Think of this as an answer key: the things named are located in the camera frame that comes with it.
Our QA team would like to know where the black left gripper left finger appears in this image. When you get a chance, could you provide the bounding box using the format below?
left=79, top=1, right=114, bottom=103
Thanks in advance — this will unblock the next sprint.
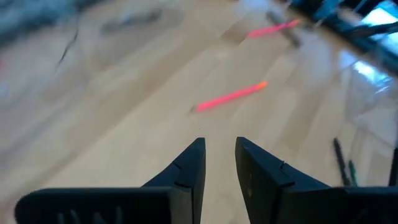
left=14, top=137, right=206, bottom=224

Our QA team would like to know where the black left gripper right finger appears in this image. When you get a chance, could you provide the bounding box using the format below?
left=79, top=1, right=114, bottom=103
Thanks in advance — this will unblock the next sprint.
left=235, top=136, right=398, bottom=224

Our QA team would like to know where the pink pencil with orange eraser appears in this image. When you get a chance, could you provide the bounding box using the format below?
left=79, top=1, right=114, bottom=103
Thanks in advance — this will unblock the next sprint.
left=247, top=18, right=301, bottom=40
left=189, top=80, right=269, bottom=113

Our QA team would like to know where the dark pen on table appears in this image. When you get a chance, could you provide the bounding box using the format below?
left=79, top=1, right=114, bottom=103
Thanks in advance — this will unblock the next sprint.
left=347, top=159, right=359, bottom=187

